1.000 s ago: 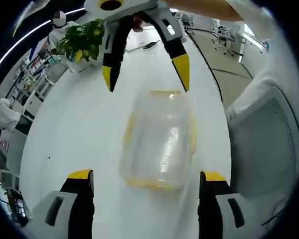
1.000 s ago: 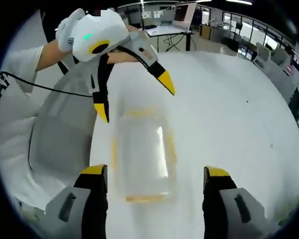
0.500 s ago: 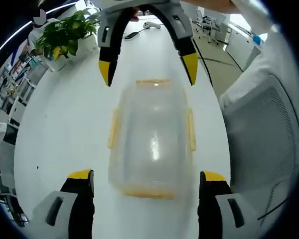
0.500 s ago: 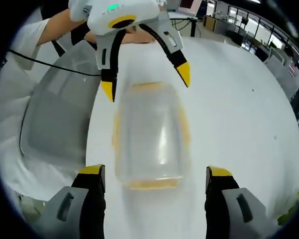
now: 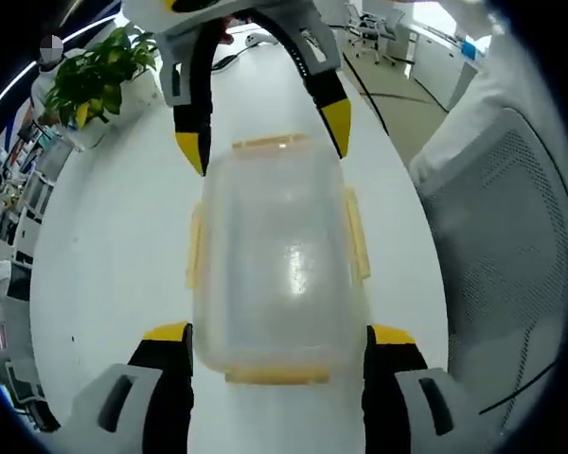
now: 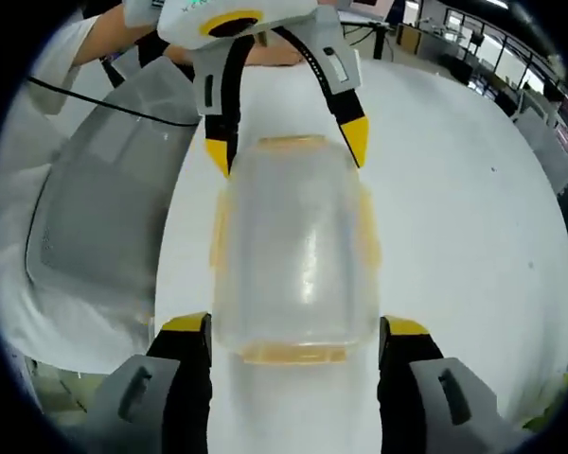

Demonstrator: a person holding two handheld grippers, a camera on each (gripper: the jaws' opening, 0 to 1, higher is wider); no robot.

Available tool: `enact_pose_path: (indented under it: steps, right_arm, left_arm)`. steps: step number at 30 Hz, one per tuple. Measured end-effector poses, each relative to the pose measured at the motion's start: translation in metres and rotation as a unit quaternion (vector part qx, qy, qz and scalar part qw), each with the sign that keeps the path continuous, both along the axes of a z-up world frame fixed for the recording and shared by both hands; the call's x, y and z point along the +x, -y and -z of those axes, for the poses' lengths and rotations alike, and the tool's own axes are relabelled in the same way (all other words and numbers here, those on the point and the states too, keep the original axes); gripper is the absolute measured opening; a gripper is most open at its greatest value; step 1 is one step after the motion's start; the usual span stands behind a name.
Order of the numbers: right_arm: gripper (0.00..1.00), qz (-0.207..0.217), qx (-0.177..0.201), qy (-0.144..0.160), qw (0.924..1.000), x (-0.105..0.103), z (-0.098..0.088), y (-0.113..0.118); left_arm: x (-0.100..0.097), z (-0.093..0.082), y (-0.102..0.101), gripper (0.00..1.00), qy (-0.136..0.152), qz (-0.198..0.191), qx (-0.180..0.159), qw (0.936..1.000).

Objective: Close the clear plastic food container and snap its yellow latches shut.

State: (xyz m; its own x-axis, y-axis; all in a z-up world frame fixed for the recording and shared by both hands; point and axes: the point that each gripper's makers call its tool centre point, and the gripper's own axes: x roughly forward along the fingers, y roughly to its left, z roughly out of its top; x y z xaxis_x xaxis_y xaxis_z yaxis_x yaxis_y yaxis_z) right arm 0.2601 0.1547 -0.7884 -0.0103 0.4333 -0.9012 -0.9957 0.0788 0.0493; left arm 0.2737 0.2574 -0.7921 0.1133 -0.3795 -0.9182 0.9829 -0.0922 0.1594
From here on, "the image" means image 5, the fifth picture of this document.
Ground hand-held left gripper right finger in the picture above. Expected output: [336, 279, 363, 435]
[362, 324, 491, 454]

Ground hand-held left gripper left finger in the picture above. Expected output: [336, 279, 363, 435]
[68, 321, 195, 454]

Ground clear container with yellow buckles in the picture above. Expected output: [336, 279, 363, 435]
[184, 131, 373, 385]

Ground person's right hand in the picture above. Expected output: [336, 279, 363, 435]
[217, 14, 238, 46]

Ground green potted plant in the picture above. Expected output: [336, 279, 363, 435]
[41, 24, 163, 152]

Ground small white device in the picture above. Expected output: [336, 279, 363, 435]
[242, 29, 281, 49]

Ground white cabinet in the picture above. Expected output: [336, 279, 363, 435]
[405, 18, 489, 111]

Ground white garment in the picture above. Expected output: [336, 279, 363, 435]
[408, 0, 508, 188]

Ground storage shelves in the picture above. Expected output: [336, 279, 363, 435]
[0, 117, 73, 267]

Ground grey mesh office chair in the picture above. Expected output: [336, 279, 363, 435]
[415, 107, 568, 429]

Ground black cable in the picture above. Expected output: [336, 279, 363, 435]
[209, 45, 248, 73]
[339, 46, 452, 115]
[476, 362, 559, 416]

